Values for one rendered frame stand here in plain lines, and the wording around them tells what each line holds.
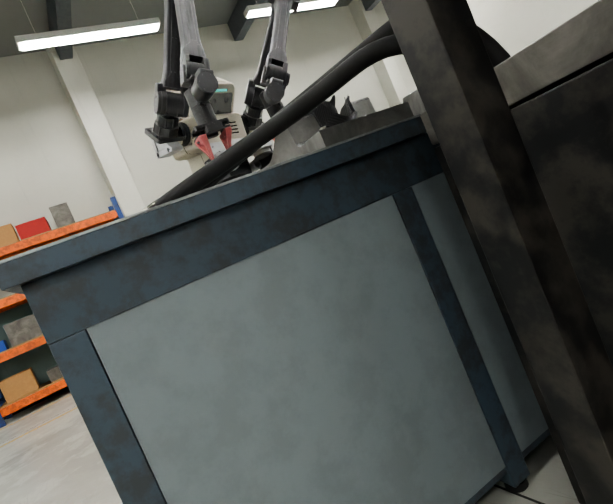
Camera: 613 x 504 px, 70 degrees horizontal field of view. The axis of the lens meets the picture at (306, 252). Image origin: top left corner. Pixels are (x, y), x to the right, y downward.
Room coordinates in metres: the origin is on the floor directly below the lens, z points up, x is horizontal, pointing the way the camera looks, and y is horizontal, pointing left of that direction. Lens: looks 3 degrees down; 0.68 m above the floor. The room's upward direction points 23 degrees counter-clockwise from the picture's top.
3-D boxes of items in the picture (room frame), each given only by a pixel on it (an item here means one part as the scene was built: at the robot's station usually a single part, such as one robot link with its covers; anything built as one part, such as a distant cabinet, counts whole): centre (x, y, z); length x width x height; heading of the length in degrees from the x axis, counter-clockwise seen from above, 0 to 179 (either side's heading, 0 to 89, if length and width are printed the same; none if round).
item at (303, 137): (1.24, -0.14, 0.87); 0.50 x 0.26 x 0.14; 24
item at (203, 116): (1.24, 0.11, 1.06); 0.10 x 0.07 x 0.07; 114
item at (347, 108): (1.26, -0.15, 0.92); 0.35 x 0.16 x 0.09; 24
